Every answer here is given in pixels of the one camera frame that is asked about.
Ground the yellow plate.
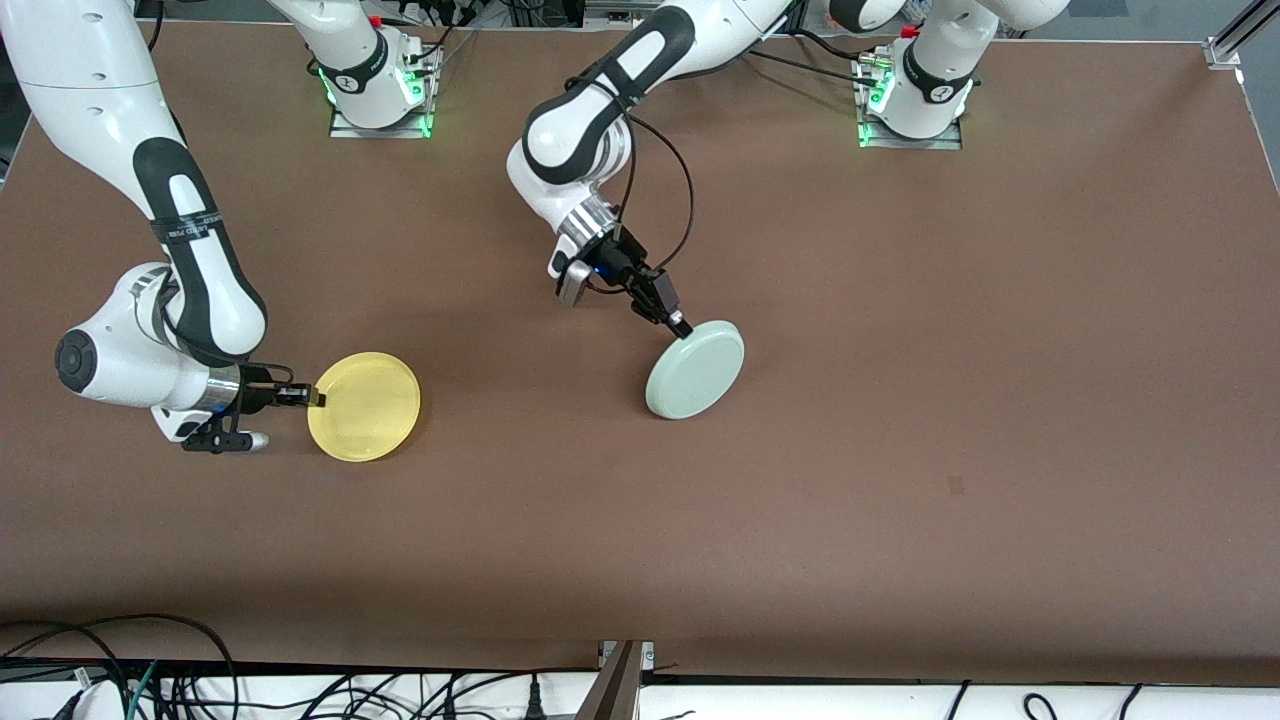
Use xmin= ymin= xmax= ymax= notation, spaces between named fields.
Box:
xmin=307 ymin=351 xmax=422 ymax=463

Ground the pale green plate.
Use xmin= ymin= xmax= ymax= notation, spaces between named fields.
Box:
xmin=645 ymin=320 xmax=745 ymax=420

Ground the brown table cover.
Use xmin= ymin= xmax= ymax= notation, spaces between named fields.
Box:
xmin=0 ymin=20 xmax=1280 ymax=683

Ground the grey metal box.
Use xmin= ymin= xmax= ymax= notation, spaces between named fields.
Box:
xmin=585 ymin=0 xmax=651 ymax=29

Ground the slanted aluminium profile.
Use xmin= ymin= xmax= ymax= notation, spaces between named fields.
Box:
xmin=575 ymin=640 xmax=644 ymax=720

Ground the white bench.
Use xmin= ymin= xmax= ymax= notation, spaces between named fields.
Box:
xmin=0 ymin=668 xmax=1280 ymax=720

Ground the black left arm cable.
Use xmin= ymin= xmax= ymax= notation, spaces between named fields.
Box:
xmin=570 ymin=75 xmax=696 ymax=276

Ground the large looping black cable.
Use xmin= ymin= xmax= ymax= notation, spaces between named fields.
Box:
xmin=0 ymin=613 xmax=238 ymax=720

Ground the black velcro strap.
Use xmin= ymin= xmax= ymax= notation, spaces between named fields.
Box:
xmin=150 ymin=208 xmax=222 ymax=247

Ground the grey cable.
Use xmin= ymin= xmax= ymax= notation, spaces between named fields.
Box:
xmin=425 ymin=28 xmax=479 ymax=79

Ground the long black cable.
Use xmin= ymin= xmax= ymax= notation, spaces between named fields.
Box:
xmin=745 ymin=48 xmax=881 ymax=89

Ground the green cable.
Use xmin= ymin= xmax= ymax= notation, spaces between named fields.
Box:
xmin=128 ymin=660 xmax=161 ymax=720

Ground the short black cable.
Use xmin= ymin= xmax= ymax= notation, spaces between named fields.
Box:
xmin=795 ymin=28 xmax=873 ymax=59
xmin=400 ymin=25 xmax=456 ymax=66

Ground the aluminium frame profile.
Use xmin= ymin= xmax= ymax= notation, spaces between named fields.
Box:
xmin=1205 ymin=0 xmax=1280 ymax=71

